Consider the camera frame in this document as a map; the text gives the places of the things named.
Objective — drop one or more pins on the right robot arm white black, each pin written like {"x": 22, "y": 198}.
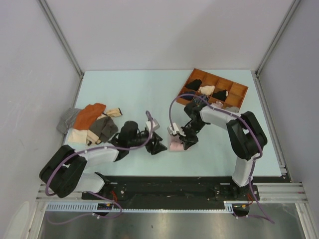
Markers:
{"x": 247, "y": 138}

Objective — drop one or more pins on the cream beige underwear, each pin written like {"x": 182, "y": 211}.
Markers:
{"x": 86, "y": 137}

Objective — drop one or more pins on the orange underwear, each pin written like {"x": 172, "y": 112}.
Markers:
{"x": 88, "y": 115}

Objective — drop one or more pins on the pale pink rolled underwear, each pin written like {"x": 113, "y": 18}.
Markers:
{"x": 218, "y": 104}

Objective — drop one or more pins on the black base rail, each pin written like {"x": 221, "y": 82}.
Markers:
{"x": 125, "y": 187}

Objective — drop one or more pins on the black white rolled underwear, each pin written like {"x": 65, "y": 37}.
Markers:
{"x": 220, "y": 95}

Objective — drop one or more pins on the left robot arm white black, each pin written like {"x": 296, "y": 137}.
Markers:
{"x": 65, "y": 171}

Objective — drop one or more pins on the striped navy rolled underwear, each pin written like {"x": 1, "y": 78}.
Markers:
{"x": 200, "y": 99}

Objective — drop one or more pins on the pink underwear navy trim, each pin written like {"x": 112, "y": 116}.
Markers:
{"x": 175, "y": 144}

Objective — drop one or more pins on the peach underwear dark trim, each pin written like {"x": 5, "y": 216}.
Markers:
{"x": 113, "y": 113}

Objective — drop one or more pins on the cream rolled underwear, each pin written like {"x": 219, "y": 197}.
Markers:
{"x": 207, "y": 90}

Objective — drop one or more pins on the olive brown underwear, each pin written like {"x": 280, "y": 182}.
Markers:
{"x": 101, "y": 130}

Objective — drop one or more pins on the grey striped underwear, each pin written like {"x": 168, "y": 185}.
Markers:
{"x": 67, "y": 120}

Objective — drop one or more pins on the white cable duct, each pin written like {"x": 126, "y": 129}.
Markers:
{"x": 100, "y": 207}

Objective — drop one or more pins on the wooden compartment tray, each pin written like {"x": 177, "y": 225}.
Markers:
{"x": 236, "y": 91}

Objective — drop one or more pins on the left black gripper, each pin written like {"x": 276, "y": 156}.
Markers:
{"x": 156, "y": 147}

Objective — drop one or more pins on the grey rolled underwear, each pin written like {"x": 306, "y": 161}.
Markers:
{"x": 233, "y": 109}

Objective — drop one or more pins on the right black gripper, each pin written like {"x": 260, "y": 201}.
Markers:
{"x": 188, "y": 141}

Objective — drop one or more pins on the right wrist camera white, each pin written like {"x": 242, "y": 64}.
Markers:
{"x": 175, "y": 130}

